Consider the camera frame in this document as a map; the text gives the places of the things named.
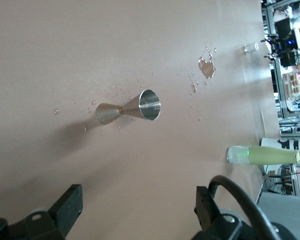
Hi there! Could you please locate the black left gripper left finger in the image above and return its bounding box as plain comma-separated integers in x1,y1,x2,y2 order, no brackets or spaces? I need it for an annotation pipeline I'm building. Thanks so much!
0,184,84,240

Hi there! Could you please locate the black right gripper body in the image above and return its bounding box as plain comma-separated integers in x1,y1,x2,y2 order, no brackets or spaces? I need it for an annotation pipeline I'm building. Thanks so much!
279,36,297,52

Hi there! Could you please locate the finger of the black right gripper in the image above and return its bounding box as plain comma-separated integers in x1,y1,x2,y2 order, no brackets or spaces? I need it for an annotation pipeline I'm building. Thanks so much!
263,18,292,45
264,50,296,67

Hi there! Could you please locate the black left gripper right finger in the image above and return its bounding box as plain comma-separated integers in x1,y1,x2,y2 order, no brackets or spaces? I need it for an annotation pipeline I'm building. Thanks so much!
189,185,297,240

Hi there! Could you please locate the clear glass beaker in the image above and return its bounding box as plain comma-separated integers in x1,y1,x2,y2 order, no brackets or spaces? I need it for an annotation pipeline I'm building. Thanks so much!
242,41,260,55

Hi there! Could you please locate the steel hourglass measuring jigger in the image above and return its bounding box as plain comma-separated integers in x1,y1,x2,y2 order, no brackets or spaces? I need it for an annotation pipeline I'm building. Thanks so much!
95,88,163,125

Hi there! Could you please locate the pale green bottle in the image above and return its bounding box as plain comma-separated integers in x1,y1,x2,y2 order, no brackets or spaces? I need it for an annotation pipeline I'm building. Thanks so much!
226,145,300,165

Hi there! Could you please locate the grey flat panel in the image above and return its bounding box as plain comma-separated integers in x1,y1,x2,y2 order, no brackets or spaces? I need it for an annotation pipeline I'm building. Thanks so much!
256,191,300,240

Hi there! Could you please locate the brown liquid spill puddle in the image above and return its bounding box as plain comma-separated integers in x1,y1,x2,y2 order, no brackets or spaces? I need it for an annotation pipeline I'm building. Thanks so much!
197,46,218,80

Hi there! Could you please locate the brown table cover sheet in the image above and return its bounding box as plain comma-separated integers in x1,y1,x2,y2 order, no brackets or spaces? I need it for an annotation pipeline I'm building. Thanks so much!
0,0,285,240

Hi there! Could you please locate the aluminium frame rack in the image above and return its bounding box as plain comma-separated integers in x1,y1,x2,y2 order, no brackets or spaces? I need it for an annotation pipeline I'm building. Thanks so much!
261,0,300,137

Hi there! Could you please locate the black cable with metal plug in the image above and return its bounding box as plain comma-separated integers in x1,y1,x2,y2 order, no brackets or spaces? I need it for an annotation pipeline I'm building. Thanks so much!
208,174,275,240

